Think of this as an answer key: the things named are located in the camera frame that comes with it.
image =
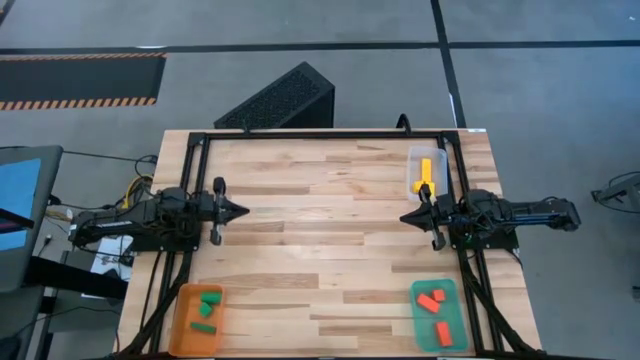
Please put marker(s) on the green cylinder block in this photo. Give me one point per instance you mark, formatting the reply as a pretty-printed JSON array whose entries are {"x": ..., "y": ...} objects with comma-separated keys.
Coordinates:
[{"x": 211, "y": 297}]

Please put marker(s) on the yellow arch block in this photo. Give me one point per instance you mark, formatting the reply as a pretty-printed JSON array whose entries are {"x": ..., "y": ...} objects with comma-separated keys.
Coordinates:
[{"x": 418, "y": 188}]

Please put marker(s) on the white paper sheet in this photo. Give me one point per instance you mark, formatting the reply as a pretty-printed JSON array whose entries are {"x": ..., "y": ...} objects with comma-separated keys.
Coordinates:
[{"x": 112, "y": 250}]

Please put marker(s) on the black hazard-striped floor mat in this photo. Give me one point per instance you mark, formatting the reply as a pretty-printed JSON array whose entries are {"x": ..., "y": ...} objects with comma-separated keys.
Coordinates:
[{"x": 80, "y": 80}]

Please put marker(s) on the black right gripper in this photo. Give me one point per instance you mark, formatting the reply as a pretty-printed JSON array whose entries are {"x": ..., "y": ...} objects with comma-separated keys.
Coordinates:
[{"x": 442, "y": 215}]

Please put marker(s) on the orange plastic bin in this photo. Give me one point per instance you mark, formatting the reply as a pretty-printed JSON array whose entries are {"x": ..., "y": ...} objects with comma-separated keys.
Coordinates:
[{"x": 182, "y": 300}]

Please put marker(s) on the small red cube block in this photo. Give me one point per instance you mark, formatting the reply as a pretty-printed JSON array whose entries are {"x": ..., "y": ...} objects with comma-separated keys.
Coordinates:
[{"x": 439, "y": 295}]

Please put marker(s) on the green rectangular block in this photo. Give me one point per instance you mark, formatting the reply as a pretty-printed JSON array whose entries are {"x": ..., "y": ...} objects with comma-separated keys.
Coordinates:
[{"x": 203, "y": 328}]

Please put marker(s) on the red rectangular block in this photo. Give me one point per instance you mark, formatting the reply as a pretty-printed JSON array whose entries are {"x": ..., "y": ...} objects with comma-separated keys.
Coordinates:
[
  {"x": 443, "y": 334},
  {"x": 428, "y": 303}
]

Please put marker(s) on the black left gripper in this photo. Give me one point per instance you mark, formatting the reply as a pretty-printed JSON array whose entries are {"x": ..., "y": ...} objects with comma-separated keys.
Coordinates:
[{"x": 207, "y": 210}]

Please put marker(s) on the grey metal stand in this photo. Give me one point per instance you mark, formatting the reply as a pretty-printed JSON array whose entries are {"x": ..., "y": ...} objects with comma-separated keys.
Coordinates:
[{"x": 617, "y": 190}]

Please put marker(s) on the black table frame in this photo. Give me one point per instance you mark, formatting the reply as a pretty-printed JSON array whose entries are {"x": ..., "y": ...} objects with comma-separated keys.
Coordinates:
[{"x": 320, "y": 135}]

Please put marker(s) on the monitor with blue screen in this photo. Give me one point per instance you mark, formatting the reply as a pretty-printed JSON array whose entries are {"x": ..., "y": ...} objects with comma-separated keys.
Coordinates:
[{"x": 20, "y": 200}]

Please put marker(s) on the green plastic bin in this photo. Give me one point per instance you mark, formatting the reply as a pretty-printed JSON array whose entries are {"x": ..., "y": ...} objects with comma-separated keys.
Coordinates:
[{"x": 425, "y": 335}]

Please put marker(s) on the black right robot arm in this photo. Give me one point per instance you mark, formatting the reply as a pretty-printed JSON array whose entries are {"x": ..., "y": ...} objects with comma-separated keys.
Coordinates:
[{"x": 520, "y": 212}]

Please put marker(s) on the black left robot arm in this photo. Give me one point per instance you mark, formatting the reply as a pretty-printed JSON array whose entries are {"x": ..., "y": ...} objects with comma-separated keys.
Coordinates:
[{"x": 130, "y": 220}]

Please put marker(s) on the black perforated computer case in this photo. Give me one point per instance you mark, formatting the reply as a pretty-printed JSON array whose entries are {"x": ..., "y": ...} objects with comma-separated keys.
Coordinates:
[{"x": 280, "y": 100}]

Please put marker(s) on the clear plastic bin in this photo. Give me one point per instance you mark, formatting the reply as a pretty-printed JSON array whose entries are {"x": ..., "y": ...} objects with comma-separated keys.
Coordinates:
[{"x": 440, "y": 160}]

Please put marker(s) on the green cube block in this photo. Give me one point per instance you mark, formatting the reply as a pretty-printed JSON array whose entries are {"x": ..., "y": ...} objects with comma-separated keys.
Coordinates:
[{"x": 205, "y": 309}]

